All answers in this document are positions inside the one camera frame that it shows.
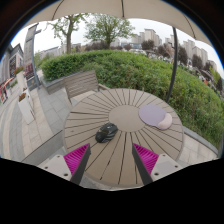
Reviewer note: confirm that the slender leaning tree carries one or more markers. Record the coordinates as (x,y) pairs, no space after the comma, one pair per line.
(68,35)

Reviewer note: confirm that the slatted brown outdoor chair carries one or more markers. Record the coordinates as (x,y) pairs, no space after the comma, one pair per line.
(81,83)

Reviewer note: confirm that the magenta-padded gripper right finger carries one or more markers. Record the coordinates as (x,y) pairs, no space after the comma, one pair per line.
(146,159)

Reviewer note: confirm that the dark curved parasol pole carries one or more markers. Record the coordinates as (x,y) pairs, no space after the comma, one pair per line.
(174,60)

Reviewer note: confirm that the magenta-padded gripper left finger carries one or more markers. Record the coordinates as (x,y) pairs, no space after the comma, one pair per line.
(76,159)

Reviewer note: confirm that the green hedge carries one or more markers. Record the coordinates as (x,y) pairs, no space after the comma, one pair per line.
(140,71)

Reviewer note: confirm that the lilac mouse pad with wrist rest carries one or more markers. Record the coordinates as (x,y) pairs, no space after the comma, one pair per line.
(152,115)

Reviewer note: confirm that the distant apartment buildings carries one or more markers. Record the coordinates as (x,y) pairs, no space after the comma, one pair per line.
(150,35)

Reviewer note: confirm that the white planter box with flowers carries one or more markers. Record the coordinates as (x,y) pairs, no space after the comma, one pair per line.
(26,108)

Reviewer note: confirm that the bushy round-crowned tree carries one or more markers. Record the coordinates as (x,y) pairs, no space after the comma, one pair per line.
(108,28)

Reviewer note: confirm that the black computer mouse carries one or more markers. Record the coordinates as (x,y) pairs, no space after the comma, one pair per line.
(106,132)

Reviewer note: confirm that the tall grey sign pillar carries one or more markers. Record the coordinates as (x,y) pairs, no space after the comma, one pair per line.
(30,56)

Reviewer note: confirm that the beige parasol canopy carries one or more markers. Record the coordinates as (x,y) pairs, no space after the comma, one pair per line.
(110,8)

